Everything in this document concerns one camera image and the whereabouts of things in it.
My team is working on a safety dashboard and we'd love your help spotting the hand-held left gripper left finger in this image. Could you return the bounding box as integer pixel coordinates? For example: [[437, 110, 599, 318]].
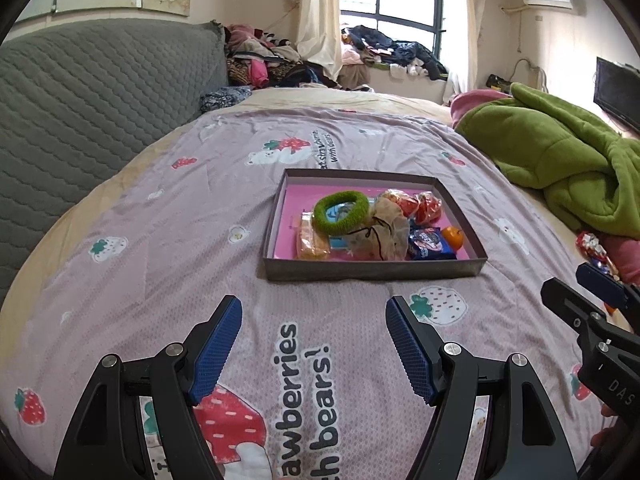
[[52, 295, 244, 480]]

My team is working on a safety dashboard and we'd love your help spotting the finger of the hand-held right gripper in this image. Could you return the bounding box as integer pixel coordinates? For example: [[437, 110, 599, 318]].
[[541, 277, 608, 333], [575, 262, 640, 311]]

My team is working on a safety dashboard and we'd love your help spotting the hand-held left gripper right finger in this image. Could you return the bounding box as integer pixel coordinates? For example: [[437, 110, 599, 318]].
[[385, 295, 578, 480]]

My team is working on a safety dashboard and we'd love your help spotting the grey cardboard box pink inside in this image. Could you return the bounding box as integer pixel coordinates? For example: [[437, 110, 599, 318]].
[[262, 168, 488, 281]]

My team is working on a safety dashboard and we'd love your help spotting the blue cookie packet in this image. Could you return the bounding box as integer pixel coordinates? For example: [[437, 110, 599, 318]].
[[407, 227, 458, 261]]

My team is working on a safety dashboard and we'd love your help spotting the beige drawstring pouch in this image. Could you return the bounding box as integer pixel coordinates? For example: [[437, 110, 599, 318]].
[[348, 196, 411, 261]]

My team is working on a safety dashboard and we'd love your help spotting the mandarin orange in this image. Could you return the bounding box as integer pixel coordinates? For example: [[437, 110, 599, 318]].
[[441, 226, 466, 252]]

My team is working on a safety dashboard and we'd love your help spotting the orange cracker packet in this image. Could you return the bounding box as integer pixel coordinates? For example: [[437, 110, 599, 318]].
[[295, 211, 332, 261]]

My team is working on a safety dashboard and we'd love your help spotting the red snack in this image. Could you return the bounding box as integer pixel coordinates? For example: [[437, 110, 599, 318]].
[[415, 191, 443, 226], [377, 188, 421, 221]]

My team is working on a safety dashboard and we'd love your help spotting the green fuzzy ring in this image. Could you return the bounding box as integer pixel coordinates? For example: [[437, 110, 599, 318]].
[[313, 191, 371, 235]]

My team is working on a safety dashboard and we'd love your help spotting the person's right hand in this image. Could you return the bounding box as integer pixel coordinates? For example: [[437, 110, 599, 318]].
[[590, 402, 621, 451]]

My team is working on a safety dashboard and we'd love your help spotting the red and white candy wrapper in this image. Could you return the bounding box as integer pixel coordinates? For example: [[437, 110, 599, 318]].
[[575, 231, 608, 266]]

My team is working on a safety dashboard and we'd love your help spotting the printed strawberry blanket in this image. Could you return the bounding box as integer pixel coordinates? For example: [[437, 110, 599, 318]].
[[0, 107, 621, 480]]

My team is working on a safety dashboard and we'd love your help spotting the green fleece blanket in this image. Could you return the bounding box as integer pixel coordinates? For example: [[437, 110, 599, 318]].
[[455, 82, 640, 238]]

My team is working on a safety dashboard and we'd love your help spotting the black television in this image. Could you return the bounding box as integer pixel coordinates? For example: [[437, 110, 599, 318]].
[[594, 56, 640, 133]]

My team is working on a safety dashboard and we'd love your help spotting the pink pillow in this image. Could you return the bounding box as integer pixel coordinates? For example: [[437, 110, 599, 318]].
[[448, 89, 513, 128]]

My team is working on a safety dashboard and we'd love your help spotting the dark patterned cloth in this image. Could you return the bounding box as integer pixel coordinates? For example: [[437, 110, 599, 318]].
[[200, 86, 252, 113]]

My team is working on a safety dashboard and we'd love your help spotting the grey quilted headboard cover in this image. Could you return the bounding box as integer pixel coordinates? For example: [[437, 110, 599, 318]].
[[0, 20, 226, 301]]

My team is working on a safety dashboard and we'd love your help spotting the cream curtain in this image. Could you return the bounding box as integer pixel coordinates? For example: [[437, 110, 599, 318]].
[[445, 0, 488, 106], [296, 0, 343, 66]]

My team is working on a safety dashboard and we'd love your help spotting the pile of mixed clothes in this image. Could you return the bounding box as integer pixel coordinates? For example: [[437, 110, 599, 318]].
[[222, 22, 341, 88]]

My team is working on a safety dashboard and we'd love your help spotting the pile of dark clothes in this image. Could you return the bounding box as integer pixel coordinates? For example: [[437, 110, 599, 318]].
[[341, 25, 448, 81]]

